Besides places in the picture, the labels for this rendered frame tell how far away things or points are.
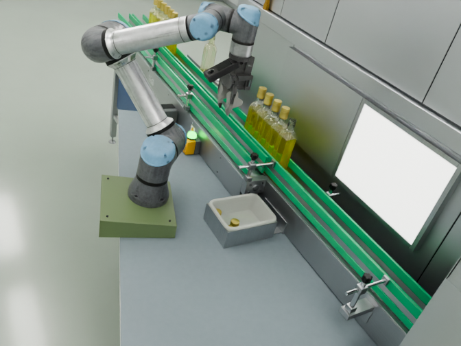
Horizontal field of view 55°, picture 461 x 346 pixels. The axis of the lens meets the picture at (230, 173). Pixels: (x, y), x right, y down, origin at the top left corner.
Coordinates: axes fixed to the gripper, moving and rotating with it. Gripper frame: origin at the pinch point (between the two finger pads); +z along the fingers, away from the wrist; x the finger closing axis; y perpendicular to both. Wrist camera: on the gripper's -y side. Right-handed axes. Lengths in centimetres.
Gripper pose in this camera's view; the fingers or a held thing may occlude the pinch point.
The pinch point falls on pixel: (222, 108)
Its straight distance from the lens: 159.7
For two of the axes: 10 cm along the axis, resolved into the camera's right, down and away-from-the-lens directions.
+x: -4.7, -5.7, 6.7
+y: 8.6, -1.2, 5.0
